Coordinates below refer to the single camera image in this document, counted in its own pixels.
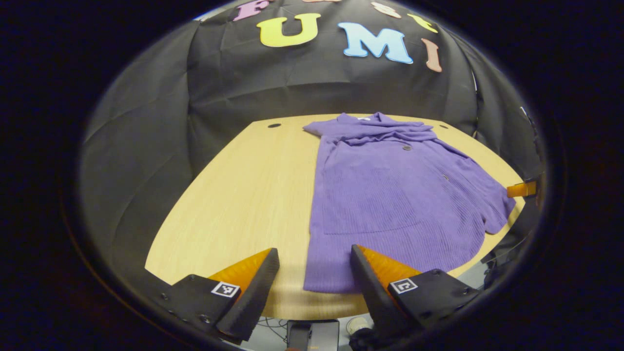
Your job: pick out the white round object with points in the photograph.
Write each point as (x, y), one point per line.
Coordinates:
(358, 325)

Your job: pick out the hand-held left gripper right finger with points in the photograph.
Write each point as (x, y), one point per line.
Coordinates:
(373, 297)

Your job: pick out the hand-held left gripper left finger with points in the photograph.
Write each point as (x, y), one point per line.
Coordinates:
(253, 297)

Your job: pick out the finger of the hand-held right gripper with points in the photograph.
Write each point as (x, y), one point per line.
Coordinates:
(521, 189)

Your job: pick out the black backdrop cloth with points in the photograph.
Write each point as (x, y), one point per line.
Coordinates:
(234, 87)

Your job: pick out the black box device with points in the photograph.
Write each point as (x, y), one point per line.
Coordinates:
(321, 336)

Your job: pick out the purple knit cardigan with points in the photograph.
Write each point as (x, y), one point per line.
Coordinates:
(390, 195)

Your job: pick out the dark cloth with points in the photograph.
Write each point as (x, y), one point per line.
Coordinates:
(365, 342)

